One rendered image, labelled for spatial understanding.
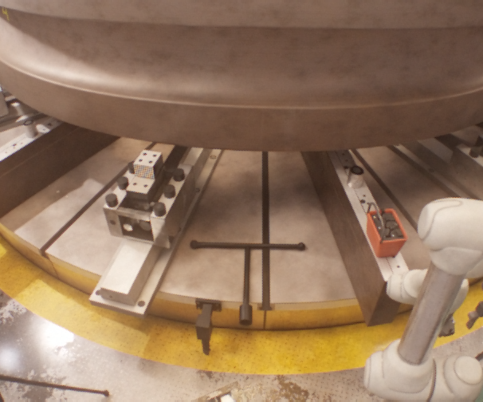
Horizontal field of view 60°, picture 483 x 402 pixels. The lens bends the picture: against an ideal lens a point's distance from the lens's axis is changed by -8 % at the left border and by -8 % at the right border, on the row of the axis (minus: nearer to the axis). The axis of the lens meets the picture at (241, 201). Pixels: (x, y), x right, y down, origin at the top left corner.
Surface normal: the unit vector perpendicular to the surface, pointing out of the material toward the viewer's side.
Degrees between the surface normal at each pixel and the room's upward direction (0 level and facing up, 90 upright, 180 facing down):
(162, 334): 0
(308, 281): 0
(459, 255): 86
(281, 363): 0
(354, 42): 90
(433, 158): 72
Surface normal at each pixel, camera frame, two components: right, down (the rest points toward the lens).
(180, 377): 0.00, -0.73
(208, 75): -0.14, 0.42
